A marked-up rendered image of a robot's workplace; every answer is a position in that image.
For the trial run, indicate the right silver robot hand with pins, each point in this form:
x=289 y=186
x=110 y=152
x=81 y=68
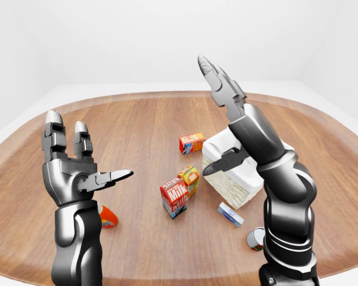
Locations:
x=258 y=134

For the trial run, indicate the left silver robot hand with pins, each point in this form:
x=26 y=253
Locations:
x=61 y=178

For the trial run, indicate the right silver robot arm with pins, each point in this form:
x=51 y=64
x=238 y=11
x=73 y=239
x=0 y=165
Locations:
x=289 y=220

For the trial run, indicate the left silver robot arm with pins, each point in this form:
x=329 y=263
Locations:
x=77 y=244

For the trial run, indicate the white wicker basket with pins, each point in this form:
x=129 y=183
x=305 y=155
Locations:
x=231 y=175

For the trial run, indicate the orange juice carton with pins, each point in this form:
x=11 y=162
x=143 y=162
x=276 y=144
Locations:
x=191 y=178

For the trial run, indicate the orange bottle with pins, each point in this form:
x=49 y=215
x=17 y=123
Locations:
x=108 y=218

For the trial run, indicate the red butter box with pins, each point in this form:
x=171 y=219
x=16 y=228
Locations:
x=192 y=143

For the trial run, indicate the blue and white flat box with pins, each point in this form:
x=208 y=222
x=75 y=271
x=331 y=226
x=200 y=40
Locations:
x=230 y=214

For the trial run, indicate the red milk carton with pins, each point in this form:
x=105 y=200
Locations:
x=175 y=197

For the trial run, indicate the white and red tin can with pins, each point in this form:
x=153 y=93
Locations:
x=254 y=239

